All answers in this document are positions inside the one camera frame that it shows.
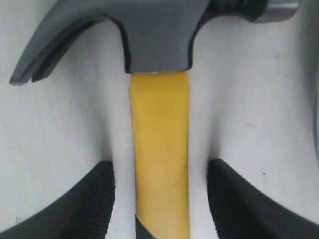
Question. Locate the round steel plate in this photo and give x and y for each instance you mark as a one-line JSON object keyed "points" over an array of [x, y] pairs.
{"points": [[309, 54]]}

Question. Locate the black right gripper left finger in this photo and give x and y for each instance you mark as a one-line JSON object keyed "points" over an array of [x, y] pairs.
{"points": [[84, 212]]}

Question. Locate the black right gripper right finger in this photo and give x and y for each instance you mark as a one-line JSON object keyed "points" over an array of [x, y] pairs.
{"points": [[241, 211]]}

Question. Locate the yellow black claw hammer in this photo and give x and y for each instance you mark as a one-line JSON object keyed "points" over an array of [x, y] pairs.
{"points": [[158, 37]]}

